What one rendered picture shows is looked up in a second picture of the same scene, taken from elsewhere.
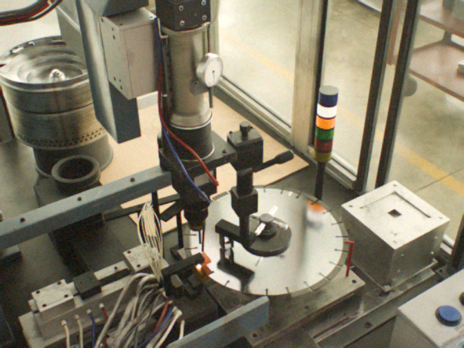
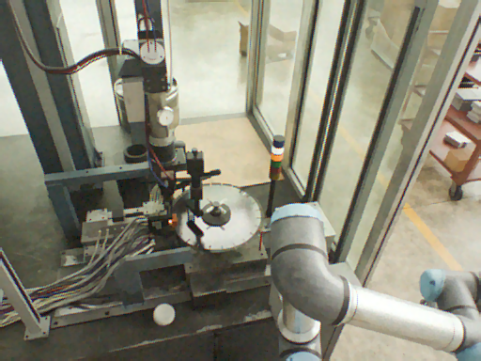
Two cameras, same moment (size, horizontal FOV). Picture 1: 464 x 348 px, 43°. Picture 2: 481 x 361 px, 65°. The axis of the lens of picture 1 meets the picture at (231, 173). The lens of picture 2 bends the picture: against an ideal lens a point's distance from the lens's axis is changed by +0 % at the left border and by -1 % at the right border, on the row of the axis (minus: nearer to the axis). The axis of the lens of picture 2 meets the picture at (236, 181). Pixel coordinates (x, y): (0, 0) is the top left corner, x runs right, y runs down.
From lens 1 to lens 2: 0.43 m
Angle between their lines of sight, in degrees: 13
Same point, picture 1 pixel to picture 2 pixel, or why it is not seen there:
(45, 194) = (116, 160)
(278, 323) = (206, 264)
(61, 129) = not seen: hidden behind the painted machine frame
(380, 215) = not seen: hidden behind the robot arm
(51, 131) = not seen: hidden behind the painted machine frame
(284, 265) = (216, 233)
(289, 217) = (235, 207)
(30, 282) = (100, 205)
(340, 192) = (294, 200)
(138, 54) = (133, 99)
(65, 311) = (101, 225)
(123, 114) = (135, 129)
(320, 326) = (235, 274)
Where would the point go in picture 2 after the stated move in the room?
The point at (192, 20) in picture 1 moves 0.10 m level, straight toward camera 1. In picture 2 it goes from (156, 87) to (139, 106)
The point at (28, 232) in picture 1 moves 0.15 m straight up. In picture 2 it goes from (88, 179) to (79, 146)
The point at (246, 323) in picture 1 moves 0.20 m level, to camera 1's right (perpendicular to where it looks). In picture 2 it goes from (175, 258) to (234, 275)
